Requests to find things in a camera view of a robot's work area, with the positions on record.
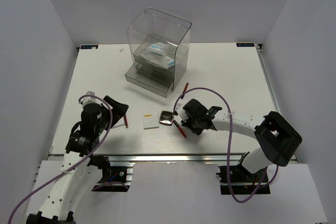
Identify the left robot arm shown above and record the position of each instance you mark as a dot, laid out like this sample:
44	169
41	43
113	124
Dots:
81	168

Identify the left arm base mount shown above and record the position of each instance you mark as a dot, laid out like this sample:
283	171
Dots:
117	178

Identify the blue label right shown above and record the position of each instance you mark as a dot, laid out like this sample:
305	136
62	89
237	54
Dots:
245	44

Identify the clear acrylic drawer organizer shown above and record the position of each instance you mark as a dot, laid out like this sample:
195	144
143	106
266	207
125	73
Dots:
151	26

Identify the aluminium front rail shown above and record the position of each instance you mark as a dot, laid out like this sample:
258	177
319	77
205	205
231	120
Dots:
168	158

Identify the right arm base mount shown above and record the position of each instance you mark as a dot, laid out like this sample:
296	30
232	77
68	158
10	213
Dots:
242	184

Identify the blue label left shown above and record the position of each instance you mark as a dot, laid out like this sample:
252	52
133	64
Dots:
88	47

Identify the blue label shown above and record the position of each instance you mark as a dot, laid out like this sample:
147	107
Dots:
245	44
88	47

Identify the black gold compact case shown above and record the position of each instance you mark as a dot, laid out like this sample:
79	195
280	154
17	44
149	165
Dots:
166	118

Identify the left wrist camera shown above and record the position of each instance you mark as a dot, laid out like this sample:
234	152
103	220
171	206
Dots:
89	98

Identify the white cotton pad pack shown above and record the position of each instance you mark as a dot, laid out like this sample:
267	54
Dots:
164	62
160	48

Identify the white square compact box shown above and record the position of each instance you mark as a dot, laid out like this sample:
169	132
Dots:
150	121

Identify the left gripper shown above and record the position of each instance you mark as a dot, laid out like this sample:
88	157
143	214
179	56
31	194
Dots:
118	109

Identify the white flat packet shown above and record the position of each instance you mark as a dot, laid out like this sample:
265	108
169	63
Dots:
120	123

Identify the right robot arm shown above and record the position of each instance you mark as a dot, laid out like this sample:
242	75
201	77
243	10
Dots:
253	161

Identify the dark red lip gloss left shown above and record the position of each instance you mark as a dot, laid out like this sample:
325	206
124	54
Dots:
126	122

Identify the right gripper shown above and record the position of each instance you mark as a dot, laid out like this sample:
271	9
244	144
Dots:
198	131

